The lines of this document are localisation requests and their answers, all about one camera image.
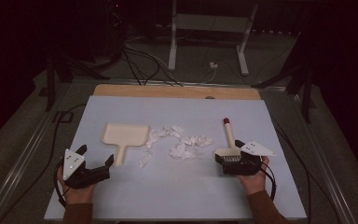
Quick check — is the cream plastic dustpan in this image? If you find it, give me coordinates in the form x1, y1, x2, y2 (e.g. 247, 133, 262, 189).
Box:
101, 122, 151, 167

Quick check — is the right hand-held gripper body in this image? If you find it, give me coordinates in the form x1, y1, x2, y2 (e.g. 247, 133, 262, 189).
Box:
222, 141, 277, 176

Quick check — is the pile of white tissues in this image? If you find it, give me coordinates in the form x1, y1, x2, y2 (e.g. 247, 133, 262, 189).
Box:
138, 125, 213, 169

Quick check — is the person's left hand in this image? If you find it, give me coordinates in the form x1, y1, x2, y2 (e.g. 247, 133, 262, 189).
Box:
57, 166, 98, 205

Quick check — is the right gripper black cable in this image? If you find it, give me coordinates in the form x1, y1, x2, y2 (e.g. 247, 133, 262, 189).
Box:
259, 161, 278, 202

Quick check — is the black floor cable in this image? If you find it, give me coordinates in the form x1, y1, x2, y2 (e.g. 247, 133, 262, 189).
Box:
0, 103, 88, 224
269, 116, 312, 224

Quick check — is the bundle of black cables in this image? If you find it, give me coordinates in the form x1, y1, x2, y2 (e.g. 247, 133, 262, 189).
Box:
122, 41, 185, 87

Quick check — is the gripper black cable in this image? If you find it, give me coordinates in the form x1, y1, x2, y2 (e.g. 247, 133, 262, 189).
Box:
53, 159, 69, 208
259, 161, 278, 202

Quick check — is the white cable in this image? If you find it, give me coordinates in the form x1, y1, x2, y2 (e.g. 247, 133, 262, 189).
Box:
167, 66, 217, 86

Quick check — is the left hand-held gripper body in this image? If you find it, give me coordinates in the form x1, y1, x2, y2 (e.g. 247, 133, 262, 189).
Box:
62, 148, 111, 189

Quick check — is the aluminium frame rail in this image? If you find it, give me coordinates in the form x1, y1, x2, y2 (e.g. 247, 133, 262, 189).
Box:
0, 78, 73, 224
288, 92, 358, 224
71, 77, 288, 93

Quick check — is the white metal stand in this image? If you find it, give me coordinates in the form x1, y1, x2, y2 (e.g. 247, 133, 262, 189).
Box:
168, 0, 259, 77

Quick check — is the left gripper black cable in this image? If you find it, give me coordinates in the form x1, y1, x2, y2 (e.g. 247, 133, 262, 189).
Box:
53, 159, 69, 208

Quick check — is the pale table cover sheet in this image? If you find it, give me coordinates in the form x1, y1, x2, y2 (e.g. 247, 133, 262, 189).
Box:
44, 95, 307, 220

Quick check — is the cream hand brush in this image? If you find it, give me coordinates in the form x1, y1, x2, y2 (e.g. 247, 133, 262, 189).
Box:
214, 117, 242, 163

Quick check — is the black tripod stand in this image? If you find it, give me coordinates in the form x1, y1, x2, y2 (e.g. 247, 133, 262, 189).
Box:
45, 52, 110, 112
251, 66, 317, 124

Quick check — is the person's right hand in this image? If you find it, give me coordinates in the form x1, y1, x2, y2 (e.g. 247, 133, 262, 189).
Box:
236, 156, 270, 196

